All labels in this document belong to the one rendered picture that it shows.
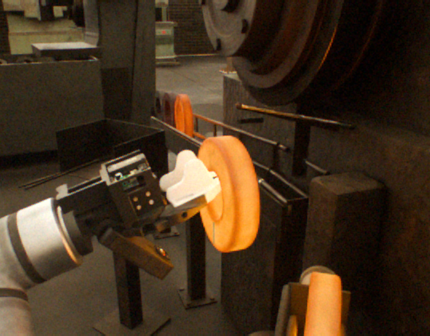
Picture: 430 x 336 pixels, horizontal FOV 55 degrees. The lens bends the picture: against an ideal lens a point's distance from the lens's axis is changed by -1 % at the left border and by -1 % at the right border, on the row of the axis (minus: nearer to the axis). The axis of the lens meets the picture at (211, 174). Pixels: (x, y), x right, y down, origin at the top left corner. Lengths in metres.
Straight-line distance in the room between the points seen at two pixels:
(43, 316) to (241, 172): 1.34
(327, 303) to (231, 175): 0.17
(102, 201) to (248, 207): 0.17
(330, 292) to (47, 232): 0.31
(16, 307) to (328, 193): 0.45
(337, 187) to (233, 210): 0.23
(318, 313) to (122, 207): 0.24
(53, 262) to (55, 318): 1.21
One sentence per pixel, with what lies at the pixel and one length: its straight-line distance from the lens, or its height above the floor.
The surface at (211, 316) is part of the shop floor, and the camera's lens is 1.62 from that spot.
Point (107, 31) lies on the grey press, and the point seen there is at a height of 0.91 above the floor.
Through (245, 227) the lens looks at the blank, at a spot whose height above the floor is 0.81.
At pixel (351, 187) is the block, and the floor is 0.80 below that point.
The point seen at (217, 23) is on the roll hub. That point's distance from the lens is 0.85.
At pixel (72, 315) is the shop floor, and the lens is 1.70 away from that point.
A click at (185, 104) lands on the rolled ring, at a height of 0.75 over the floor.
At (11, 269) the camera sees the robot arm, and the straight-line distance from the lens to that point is 0.51.
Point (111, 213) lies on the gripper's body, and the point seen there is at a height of 0.83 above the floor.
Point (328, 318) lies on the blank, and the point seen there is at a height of 0.77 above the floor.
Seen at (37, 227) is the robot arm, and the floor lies 0.83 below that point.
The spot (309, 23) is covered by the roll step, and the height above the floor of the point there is 1.04.
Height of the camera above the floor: 1.05
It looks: 21 degrees down
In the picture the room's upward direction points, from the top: straight up
